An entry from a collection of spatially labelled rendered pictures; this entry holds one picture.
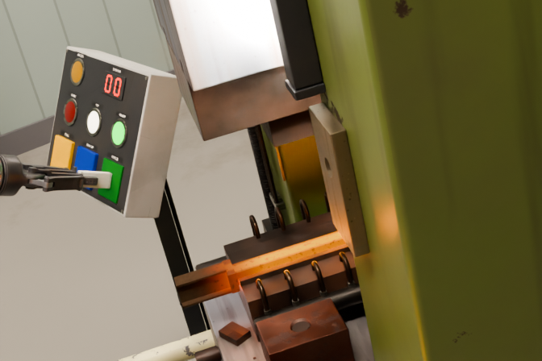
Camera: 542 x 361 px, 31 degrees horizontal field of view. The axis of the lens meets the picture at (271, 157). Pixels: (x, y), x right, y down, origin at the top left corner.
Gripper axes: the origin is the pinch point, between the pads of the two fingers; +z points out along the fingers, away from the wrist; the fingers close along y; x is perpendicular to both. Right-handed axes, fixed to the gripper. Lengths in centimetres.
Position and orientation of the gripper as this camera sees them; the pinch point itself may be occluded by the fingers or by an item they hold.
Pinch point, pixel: (93, 179)
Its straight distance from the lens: 191.7
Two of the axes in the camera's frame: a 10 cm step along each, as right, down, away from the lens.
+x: 2.0, -9.7, -1.5
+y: 6.2, 2.4, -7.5
